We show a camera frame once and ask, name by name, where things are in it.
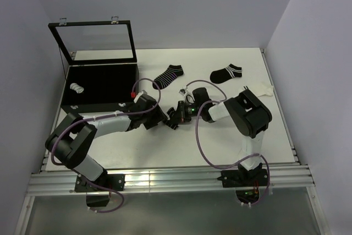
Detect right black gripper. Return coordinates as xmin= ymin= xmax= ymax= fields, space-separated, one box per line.
xmin=169 ymin=101 xmax=202 ymax=125

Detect black white-striped sock white toe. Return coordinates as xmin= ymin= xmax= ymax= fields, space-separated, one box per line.
xmin=163 ymin=107 xmax=178 ymax=130

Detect black sock with purple stripes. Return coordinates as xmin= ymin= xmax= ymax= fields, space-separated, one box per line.
xmin=152 ymin=65 xmax=184 ymax=90

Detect white sock black thin stripes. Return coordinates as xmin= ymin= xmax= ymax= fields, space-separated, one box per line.
xmin=69 ymin=83 xmax=84 ymax=94

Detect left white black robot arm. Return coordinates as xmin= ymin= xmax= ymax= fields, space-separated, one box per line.
xmin=45 ymin=93 xmax=167 ymax=190

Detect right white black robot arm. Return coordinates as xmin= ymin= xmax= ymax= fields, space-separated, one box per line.
xmin=167 ymin=86 xmax=272 ymax=185

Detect black display case base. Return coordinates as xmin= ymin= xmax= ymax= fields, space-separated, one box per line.
xmin=60 ymin=64 xmax=139 ymax=113

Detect black glass-panel case lid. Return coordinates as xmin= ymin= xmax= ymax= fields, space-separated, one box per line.
xmin=48 ymin=16 xmax=137 ymax=66

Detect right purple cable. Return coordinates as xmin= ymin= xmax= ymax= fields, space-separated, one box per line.
xmin=185 ymin=80 xmax=272 ymax=207

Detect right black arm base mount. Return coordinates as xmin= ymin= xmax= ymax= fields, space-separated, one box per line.
xmin=217 ymin=168 xmax=270 ymax=207

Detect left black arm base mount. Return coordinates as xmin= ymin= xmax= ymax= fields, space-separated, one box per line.
xmin=74 ymin=173 xmax=125 ymax=213

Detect aluminium front frame rail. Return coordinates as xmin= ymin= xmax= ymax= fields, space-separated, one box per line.
xmin=15 ymin=163 xmax=330 ymax=234

